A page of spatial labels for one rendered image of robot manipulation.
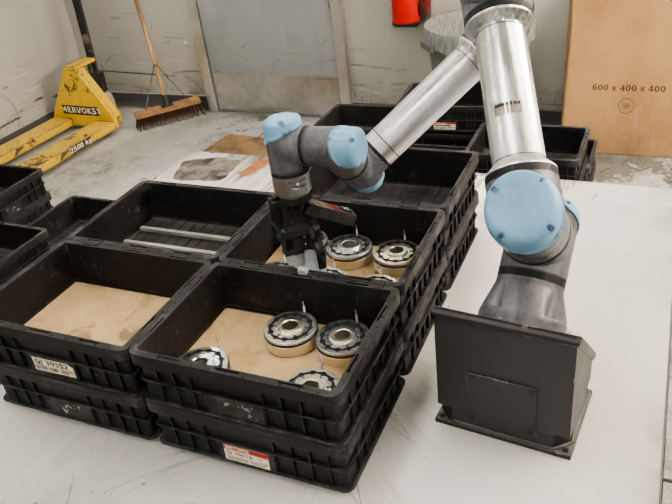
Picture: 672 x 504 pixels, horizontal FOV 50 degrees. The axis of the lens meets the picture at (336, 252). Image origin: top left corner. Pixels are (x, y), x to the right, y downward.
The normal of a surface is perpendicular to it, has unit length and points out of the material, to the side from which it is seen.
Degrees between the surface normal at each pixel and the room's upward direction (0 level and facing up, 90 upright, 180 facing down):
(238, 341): 0
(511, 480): 0
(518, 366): 90
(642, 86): 76
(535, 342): 90
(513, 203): 53
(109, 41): 90
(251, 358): 0
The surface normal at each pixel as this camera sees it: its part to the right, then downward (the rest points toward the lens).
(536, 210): -0.39, -0.10
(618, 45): -0.41, 0.36
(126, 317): -0.11, -0.84
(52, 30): 0.91, 0.12
